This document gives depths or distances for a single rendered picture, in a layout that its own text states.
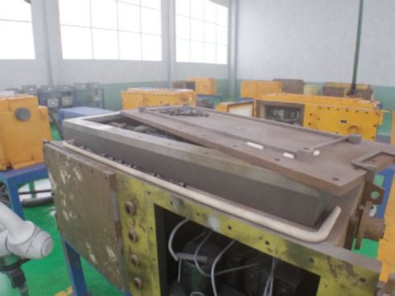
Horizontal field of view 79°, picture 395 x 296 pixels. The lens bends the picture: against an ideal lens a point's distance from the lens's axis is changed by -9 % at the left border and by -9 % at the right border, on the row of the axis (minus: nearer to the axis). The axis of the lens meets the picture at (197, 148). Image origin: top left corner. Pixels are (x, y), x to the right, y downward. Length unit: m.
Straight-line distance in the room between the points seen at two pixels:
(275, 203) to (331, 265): 0.19
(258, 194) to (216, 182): 0.13
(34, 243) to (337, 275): 0.94
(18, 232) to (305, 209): 0.92
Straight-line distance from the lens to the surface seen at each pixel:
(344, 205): 0.80
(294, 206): 0.65
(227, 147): 0.75
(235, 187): 0.70
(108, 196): 1.02
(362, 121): 3.23
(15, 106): 3.23
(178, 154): 0.81
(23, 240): 1.09
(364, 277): 0.59
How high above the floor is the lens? 1.57
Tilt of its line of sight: 16 degrees down
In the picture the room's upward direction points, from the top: straight up
